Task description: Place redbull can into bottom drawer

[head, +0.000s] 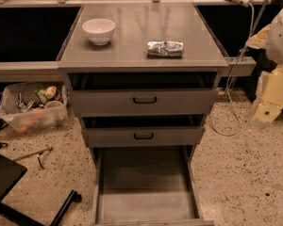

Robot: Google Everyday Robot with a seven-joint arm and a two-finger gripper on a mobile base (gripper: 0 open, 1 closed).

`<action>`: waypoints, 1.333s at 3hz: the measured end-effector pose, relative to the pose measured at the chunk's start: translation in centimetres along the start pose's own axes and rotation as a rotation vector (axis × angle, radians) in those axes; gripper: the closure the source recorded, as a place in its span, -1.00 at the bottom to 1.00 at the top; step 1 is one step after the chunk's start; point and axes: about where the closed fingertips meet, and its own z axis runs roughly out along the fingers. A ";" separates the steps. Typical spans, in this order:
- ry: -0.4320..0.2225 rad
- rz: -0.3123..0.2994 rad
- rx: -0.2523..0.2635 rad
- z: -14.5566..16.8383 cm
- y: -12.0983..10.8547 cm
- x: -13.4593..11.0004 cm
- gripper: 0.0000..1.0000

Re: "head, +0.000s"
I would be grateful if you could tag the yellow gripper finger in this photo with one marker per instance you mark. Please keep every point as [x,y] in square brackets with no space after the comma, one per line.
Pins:
[259,40]
[269,102]

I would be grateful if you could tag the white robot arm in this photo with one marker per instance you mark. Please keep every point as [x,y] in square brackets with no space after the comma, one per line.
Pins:
[274,50]

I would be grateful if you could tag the grey drawer cabinet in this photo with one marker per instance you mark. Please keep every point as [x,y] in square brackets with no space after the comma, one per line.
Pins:
[136,24]

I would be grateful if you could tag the grey bottom drawer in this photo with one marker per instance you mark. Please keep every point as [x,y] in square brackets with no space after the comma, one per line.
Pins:
[146,186]

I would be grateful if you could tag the grey drawer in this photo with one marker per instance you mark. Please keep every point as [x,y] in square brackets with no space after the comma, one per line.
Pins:
[146,186]
[141,94]
[137,131]

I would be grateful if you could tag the grey top drawer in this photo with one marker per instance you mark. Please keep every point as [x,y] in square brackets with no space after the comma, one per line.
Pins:
[141,94]

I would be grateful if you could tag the grey middle drawer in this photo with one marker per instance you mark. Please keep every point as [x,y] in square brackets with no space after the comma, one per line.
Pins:
[137,131]

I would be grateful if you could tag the white ceramic bowl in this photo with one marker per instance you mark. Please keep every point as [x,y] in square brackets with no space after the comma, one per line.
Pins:
[99,31]

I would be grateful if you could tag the metal rod on floor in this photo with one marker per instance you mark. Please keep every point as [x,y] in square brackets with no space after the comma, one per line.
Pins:
[48,149]

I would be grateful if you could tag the clear plastic bin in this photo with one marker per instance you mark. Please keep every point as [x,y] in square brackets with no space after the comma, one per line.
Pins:
[30,106]

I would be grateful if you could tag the black chair base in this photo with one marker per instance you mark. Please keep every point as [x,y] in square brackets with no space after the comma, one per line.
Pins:
[19,195]

